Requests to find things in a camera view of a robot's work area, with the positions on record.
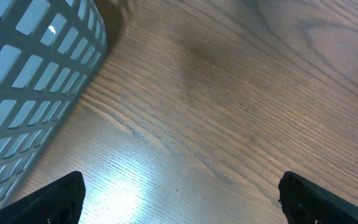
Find dark grey plastic basket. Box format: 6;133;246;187
0;0;108;209

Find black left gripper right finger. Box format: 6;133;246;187
278;171;358;224

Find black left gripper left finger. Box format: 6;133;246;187
0;171;86;224

